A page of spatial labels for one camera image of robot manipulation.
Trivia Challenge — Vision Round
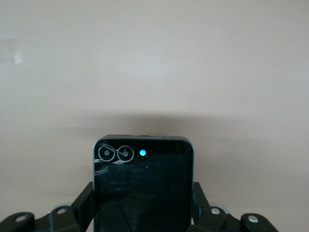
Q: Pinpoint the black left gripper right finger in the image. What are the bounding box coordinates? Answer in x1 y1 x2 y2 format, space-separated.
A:
190 181 278 232

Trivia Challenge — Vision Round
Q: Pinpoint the small black flip phone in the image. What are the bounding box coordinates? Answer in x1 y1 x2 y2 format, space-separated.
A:
93 135 195 232

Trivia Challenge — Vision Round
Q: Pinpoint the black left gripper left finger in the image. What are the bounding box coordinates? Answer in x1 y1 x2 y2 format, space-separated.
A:
0 181 95 232

